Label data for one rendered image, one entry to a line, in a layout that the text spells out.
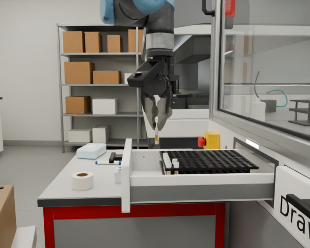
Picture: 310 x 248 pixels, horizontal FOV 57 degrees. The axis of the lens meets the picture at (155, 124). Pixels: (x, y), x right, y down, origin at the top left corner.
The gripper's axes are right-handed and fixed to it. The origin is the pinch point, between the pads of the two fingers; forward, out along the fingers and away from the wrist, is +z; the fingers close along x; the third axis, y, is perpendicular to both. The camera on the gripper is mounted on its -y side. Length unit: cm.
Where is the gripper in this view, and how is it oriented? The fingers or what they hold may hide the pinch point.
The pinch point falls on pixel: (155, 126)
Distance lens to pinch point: 78.2
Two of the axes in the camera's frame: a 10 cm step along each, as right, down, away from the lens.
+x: -8.6, -0.7, 5.0
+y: 5.1, -1.2, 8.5
